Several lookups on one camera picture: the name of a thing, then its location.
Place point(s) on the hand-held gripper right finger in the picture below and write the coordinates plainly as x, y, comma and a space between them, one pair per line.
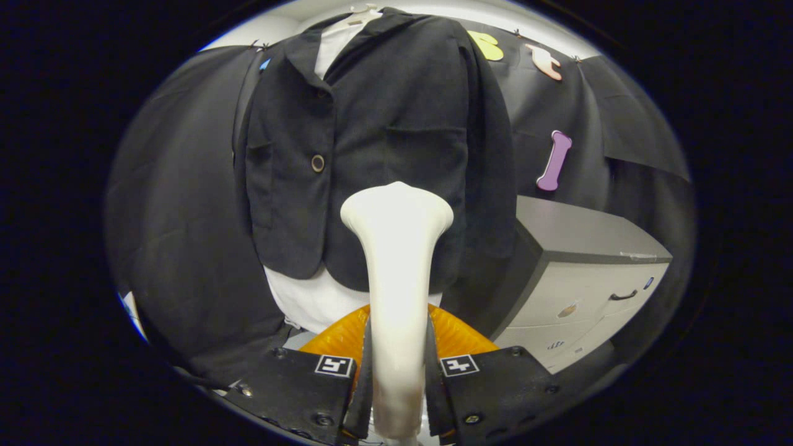
495, 390

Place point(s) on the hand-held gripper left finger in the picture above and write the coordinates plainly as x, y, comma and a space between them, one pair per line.
297, 393

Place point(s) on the white shirt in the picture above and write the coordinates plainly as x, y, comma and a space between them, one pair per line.
310, 303

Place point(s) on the white garment steamer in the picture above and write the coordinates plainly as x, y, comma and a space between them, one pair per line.
396, 279

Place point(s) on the black blazer jacket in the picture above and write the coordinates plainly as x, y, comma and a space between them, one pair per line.
396, 105

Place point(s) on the white clothes hanger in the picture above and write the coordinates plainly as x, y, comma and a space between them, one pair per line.
356, 18

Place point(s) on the grey cabinet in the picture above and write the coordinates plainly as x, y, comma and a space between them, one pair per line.
576, 279

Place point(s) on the black backdrop cloth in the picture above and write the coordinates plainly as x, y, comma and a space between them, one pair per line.
179, 217

